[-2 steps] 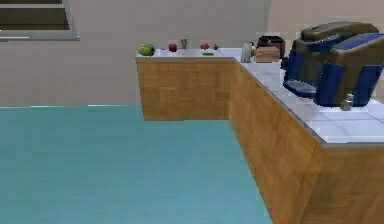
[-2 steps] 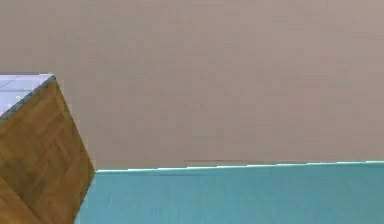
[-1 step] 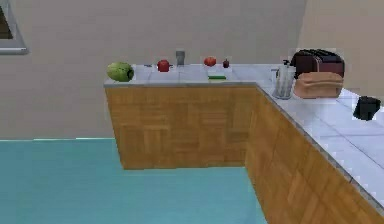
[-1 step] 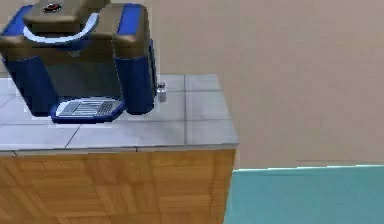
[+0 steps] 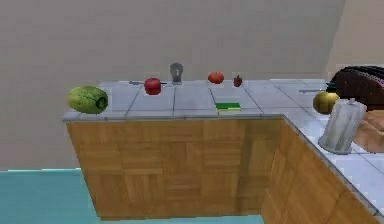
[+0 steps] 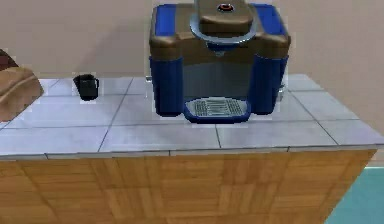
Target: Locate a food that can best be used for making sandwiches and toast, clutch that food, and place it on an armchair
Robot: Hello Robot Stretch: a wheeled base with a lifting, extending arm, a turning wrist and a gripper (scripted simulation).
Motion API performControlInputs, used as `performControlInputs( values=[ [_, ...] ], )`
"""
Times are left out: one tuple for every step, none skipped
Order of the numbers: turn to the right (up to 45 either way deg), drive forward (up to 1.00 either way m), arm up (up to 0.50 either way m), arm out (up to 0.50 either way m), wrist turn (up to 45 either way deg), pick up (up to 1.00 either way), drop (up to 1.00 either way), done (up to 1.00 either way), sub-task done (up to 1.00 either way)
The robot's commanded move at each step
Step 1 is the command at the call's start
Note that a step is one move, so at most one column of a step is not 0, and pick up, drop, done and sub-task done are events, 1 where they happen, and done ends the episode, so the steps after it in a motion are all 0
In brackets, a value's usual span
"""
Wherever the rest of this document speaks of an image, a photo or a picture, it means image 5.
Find green and yellow sponge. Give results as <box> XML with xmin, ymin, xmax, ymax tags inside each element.
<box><xmin>214</xmin><ymin>102</ymin><xmax>242</xmax><ymax>112</ymax></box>

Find red tomato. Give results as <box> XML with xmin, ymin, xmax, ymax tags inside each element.
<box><xmin>207</xmin><ymin>71</ymin><xmax>225</xmax><ymax>85</ymax></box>

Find grey cup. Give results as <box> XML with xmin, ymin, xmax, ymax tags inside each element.
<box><xmin>169</xmin><ymin>62</ymin><xmax>184</xmax><ymax>86</ymax></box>

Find red apple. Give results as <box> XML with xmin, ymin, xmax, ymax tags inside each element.
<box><xmin>143</xmin><ymin>77</ymin><xmax>163</xmax><ymax>96</ymax></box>

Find wooden counter with tiled top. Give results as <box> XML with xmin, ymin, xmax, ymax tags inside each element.
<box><xmin>61</xmin><ymin>78</ymin><xmax>384</xmax><ymax>224</ymax></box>

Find green lettuce head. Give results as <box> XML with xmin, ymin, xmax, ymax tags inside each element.
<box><xmin>66</xmin><ymin>85</ymin><xmax>109</xmax><ymax>115</ymax></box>

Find grey butter knife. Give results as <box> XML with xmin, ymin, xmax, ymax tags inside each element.
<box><xmin>298</xmin><ymin>87</ymin><xmax>328</xmax><ymax>93</ymax></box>

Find dark red toaster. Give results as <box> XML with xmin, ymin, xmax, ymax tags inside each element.
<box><xmin>328</xmin><ymin>65</ymin><xmax>384</xmax><ymax>112</ymax></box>

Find tan bread loaf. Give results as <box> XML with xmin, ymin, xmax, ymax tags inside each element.
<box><xmin>352</xmin><ymin>109</ymin><xmax>384</xmax><ymax>154</ymax></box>

